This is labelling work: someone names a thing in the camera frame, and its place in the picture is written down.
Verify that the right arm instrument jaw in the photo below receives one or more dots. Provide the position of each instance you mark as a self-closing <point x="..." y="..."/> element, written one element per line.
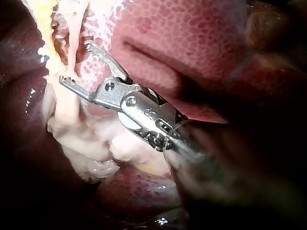
<point x="74" y="86"/>
<point x="103" y="56"/>

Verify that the right arm instrument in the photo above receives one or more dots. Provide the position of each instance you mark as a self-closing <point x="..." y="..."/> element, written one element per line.
<point x="144" y="112"/>

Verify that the dark right arm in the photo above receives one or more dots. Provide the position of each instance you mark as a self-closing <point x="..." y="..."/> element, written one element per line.
<point x="239" y="182"/>

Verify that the thin tube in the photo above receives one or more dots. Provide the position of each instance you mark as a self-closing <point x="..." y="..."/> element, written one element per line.
<point x="66" y="103"/>
<point x="73" y="36"/>

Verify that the pale fatty tissue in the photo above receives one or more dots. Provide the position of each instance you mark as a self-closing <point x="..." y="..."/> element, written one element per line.
<point x="100" y="146"/>

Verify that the dark red liver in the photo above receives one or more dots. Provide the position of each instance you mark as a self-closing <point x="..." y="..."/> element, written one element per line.
<point x="192" y="48"/>

